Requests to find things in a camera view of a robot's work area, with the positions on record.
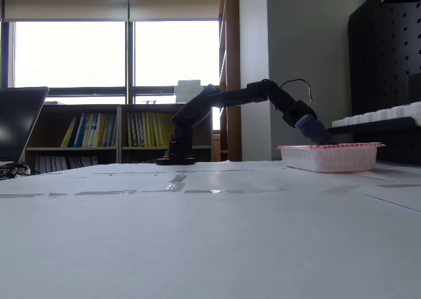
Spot black cable bundle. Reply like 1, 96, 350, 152
0, 162, 32, 182

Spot dark laptop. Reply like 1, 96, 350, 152
0, 86, 50, 169

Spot red white checkered tray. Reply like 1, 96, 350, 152
276, 142, 387, 175

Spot large yellow book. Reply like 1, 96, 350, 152
157, 113, 176, 148

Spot red white servo wire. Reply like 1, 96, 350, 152
273, 78, 314, 113

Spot dark grey adapter box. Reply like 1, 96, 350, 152
407, 72, 421, 105

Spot white power strip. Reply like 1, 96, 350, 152
331, 101, 421, 129

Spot low wooden bookshelf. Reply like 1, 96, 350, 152
24, 103, 214, 175

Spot tall wooden shelf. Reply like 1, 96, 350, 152
218, 0, 243, 163

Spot white paper table cover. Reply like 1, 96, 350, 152
0, 160, 421, 299

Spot black pegboard desk organizer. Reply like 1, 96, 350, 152
326, 0, 421, 167

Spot dark window frame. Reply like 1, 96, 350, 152
0, 19, 221, 105

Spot white paper sign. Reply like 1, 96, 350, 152
174, 79, 203, 103

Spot beige roller blind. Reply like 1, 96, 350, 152
1, 0, 130, 23
128, 0, 221, 23

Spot yellow leaning book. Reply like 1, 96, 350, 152
60, 117, 78, 148

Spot blue book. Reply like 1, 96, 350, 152
72, 112, 87, 148

